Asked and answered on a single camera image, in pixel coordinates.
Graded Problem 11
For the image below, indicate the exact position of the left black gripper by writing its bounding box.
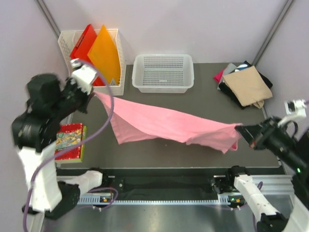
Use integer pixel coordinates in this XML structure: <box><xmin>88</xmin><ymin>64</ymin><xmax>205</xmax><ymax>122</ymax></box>
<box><xmin>51</xmin><ymin>75</ymin><xmax>94</xmax><ymax>120</ymax></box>

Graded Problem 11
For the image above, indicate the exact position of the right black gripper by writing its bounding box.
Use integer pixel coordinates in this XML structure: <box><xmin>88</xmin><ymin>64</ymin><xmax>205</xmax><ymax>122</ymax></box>
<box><xmin>234</xmin><ymin>113</ymin><xmax>309</xmax><ymax>169</ymax></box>

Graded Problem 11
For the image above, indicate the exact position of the pink t-shirt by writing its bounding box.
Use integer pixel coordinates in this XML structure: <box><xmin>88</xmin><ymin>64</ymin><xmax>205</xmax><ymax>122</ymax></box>
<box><xmin>95</xmin><ymin>92</ymin><xmax>240</xmax><ymax>154</ymax></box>

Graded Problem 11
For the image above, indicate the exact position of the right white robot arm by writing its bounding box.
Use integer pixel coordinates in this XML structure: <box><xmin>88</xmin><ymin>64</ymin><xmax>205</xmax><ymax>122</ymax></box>
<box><xmin>225</xmin><ymin>117</ymin><xmax>309</xmax><ymax>232</ymax></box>

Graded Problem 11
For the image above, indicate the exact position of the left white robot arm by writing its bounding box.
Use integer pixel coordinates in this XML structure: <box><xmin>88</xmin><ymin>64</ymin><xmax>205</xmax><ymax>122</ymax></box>
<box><xmin>12</xmin><ymin>73</ymin><xmax>110</xmax><ymax>220</ymax></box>

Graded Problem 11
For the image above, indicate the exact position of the colourful red book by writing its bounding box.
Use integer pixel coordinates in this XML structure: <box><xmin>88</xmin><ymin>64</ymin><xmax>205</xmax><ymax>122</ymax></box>
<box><xmin>55</xmin><ymin>123</ymin><xmax>87</xmax><ymax>165</ymax></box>

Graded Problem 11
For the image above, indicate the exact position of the red plastic folder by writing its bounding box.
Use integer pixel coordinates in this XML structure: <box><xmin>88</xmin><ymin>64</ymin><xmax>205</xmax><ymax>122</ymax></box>
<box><xmin>70</xmin><ymin>23</ymin><xmax>105</xmax><ymax>87</ymax></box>

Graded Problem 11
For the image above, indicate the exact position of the beige folded t-shirt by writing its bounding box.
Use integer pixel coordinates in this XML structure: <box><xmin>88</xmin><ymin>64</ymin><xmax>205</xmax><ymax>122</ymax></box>
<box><xmin>223</xmin><ymin>66</ymin><xmax>273</xmax><ymax>109</ymax></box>

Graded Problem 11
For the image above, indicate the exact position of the black folded garment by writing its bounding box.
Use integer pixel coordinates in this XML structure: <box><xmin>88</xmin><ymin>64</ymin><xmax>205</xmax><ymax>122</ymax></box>
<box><xmin>219</xmin><ymin>61</ymin><xmax>273</xmax><ymax>109</ymax></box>

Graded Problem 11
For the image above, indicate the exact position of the orange plastic folder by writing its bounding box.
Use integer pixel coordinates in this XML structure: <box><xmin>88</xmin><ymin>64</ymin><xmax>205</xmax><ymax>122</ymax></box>
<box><xmin>87</xmin><ymin>25</ymin><xmax>121</xmax><ymax>86</ymax></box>

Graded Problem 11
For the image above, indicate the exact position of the white file organizer rack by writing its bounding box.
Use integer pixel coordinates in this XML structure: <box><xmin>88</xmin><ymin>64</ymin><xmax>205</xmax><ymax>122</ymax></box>
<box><xmin>58</xmin><ymin>29</ymin><xmax>126</xmax><ymax>96</ymax></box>

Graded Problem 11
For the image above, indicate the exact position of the magenta folded garment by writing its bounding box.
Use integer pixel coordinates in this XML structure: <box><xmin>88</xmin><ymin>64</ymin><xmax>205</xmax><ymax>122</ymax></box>
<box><xmin>213</xmin><ymin>69</ymin><xmax>225</xmax><ymax>83</ymax></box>

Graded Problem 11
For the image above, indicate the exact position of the white blue garment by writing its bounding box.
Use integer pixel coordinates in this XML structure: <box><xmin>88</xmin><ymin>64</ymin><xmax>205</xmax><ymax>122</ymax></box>
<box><xmin>234</xmin><ymin>63</ymin><xmax>250</xmax><ymax>72</ymax></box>

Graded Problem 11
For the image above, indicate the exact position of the grey folded garment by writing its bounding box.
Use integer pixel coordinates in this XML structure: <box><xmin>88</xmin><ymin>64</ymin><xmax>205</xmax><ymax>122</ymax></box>
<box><xmin>217</xmin><ymin>63</ymin><xmax>236</xmax><ymax>90</ymax></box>

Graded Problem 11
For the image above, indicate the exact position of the white perforated basket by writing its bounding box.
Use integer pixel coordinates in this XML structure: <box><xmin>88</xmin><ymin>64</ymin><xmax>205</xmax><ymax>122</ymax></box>
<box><xmin>132</xmin><ymin>54</ymin><xmax>195</xmax><ymax>94</ymax></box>

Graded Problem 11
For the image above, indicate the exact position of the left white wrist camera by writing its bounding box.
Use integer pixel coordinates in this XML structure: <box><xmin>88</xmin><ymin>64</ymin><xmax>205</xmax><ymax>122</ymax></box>
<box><xmin>70</xmin><ymin>58</ymin><xmax>98</xmax><ymax>95</ymax></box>

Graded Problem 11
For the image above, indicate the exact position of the aluminium frame rail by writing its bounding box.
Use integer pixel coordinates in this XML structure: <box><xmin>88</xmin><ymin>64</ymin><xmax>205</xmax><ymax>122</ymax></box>
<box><xmin>253</xmin><ymin>175</ymin><xmax>294</xmax><ymax>195</ymax></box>

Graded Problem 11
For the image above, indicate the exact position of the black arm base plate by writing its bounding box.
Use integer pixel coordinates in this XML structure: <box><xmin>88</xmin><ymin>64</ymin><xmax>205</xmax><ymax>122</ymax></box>
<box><xmin>81</xmin><ymin>168</ymin><xmax>255</xmax><ymax>201</ymax></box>

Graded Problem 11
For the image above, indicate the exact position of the grey slotted cable duct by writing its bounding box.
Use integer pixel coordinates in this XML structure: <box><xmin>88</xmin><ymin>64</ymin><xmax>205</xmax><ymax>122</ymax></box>
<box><xmin>77</xmin><ymin>194</ymin><xmax>231</xmax><ymax>205</ymax></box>

